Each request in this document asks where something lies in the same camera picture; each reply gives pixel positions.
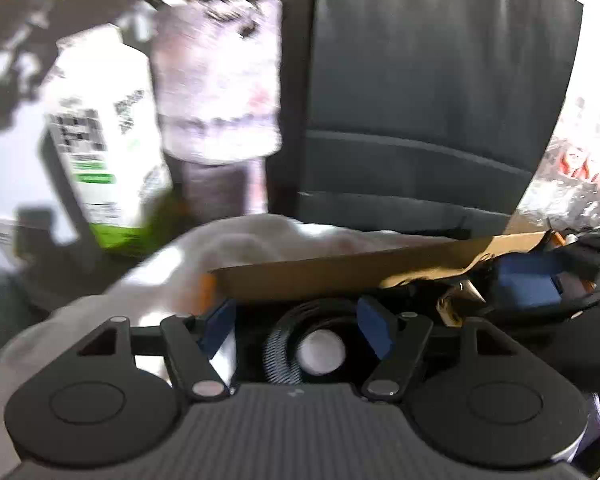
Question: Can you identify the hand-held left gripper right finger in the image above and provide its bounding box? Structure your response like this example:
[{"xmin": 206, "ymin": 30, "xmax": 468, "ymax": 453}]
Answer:
[{"xmin": 357, "ymin": 296, "xmax": 518, "ymax": 402}]

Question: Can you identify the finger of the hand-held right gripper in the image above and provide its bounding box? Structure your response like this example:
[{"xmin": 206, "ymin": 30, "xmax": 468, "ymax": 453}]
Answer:
[{"xmin": 485, "ymin": 252, "xmax": 600, "ymax": 318}]

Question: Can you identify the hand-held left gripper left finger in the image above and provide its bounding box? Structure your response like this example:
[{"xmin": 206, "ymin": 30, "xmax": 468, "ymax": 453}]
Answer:
[{"xmin": 75, "ymin": 299, "xmax": 237, "ymax": 402}]

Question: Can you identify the black cable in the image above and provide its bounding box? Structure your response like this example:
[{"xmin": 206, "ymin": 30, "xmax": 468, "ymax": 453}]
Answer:
[{"xmin": 262, "ymin": 299, "xmax": 362, "ymax": 386}]

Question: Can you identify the red cardboard box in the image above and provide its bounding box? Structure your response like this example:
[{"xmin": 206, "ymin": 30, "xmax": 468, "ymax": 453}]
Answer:
[{"xmin": 200, "ymin": 230, "xmax": 571, "ymax": 386}]

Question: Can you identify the small white ball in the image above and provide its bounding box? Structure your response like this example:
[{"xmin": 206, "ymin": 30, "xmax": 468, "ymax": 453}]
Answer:
[{"xmin": 300, "ymin": 330, "xmax": 347, "ymax": 376}]

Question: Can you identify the white fleece blanket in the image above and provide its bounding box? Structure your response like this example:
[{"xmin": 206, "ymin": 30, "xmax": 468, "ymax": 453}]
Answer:
[{"xmin": 0, "ymin": 212, "xmax": 600, "ymax": 480}]

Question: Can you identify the shrink-wrapped water bottle pack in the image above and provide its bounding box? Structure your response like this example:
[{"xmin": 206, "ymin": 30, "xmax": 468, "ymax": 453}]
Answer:
[{"xmin": 516, "ymin": 95, "xmax": 600, "ymax": 234}]

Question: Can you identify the white milk carton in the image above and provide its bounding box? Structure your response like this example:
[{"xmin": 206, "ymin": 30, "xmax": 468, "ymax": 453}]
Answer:
[{"xmin": 41, "ymin": 25, "xmax": 174, "ymax": 257}]

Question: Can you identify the black paper bag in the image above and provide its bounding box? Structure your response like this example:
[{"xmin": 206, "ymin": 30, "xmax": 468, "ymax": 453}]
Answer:
[{"xmin": 295, "ymin": 0, "xmax": 585, "ymax": 239}]

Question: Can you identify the pale purple ribbed vase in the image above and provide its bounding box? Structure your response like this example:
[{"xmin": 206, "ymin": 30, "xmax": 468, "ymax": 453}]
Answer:
[{"xmin": 150, "ymin": 0, "xmax": 284, "ymax": 217}]

